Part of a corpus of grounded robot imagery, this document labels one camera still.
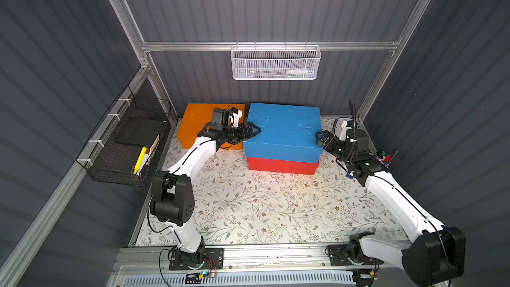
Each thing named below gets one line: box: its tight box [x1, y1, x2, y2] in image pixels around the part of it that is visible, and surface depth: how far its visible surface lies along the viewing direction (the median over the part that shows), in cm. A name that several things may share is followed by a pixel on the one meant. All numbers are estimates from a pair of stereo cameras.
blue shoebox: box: [243, 102, 324, 164], surface depth 88 cm
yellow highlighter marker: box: [132, 146, 147, 175], surface depth 71 cm
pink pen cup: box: [375, 156, 391, 169], surface depth 88 cm
